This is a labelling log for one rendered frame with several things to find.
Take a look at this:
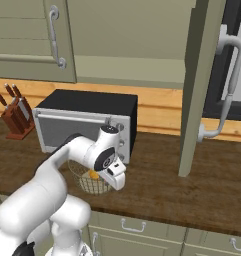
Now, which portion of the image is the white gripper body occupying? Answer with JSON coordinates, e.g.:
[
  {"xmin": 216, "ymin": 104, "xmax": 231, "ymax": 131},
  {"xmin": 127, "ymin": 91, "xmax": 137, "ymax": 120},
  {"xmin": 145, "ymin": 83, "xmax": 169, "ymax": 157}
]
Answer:
[{"xmin": 101, "ymin": 169, "xmax": 127, "ymax": 192}]

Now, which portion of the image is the orange bread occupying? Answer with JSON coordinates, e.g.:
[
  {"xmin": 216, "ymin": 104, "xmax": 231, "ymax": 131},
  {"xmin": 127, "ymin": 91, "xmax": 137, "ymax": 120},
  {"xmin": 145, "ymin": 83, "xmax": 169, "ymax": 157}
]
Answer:
[{"xmin": 88, "ymin": 169, "xmax": 100, "ymax": 181}]

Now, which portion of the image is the open green cabinet door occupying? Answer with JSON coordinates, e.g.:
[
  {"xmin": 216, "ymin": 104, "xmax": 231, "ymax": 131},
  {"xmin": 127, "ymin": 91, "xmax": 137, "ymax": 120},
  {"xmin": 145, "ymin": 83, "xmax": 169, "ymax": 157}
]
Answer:
[{"xmin": 177, "ymin": 0, "xmax": 227, "ymax": 178}]

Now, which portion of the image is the green drawer front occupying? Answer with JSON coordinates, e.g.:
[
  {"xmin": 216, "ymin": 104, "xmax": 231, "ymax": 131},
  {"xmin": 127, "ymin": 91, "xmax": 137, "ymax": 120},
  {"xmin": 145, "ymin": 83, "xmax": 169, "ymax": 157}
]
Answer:
[
  {"xmin": 89, "ymin": 210, "xmax": 188, "ymax": 248},
  {"xmin": 185, "ymin": 227, "xmax": 241, "ymax": 256}
]

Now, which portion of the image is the black and silver microwave oven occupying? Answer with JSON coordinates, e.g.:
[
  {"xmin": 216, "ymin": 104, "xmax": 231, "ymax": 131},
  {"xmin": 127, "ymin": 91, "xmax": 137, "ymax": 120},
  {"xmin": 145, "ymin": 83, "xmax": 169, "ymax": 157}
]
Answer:
[{"xmin": 32, "ymin": 88, "xmax": 139, "ymax": 165}]

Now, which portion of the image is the wooden knife block with knives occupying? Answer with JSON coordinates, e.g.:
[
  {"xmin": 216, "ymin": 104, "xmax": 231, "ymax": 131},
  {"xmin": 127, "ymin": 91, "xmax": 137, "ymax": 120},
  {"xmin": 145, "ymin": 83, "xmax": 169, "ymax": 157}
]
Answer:
[{"xmin": 0, "ymin": 83, "xmax": 36, "ymax": 141}]

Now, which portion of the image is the wire basket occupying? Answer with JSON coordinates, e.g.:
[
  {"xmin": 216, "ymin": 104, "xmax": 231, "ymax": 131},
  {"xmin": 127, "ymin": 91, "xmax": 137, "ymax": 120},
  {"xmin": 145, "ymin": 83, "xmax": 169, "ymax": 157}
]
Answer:
[{"xmin": 67, "ymin": 159, "xmax": 114, "ymax": 196}]

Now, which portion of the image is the silver drawer handle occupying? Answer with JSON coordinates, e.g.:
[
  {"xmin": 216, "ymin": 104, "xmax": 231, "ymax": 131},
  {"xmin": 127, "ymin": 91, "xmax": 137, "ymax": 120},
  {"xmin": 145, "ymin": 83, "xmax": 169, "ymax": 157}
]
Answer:
[
  {"xmin": 120, "ymin": 218, "xmax": 147, "ymax": 234},
  {"xmin": 229, "ymin": 237, "xmax": 241, "ymax": 254}
]

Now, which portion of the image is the silver lower cabinet handle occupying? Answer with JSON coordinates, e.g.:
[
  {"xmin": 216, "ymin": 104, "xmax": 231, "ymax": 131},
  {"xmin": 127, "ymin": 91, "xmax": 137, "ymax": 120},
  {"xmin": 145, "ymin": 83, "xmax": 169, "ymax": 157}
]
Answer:
[{"xmin": 90, "ymin": 231, "xmax": 101, "ymax": 256}]

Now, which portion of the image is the large silver cabinet door handle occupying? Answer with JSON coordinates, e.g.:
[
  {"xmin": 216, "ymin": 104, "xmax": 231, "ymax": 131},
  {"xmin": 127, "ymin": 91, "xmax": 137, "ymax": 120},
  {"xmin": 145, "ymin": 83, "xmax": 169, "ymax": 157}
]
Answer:
[{"xmin": 196, "ymin": 24, "xmax": 241, "ymax": 144}]

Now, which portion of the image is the curved silver cabinet handle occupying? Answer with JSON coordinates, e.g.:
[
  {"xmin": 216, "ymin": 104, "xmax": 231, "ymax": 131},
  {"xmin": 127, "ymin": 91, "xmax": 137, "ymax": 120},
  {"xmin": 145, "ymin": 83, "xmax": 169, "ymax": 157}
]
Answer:
[{"xmin": 48, "ymin": 4, "xmax": 68, "ymax": 70}]

